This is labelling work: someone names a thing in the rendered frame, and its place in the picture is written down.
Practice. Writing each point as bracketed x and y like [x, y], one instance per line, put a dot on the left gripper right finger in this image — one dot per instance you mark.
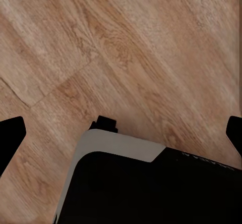
[234, 132]

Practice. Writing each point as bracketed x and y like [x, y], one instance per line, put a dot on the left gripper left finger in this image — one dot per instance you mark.
[12, 133]

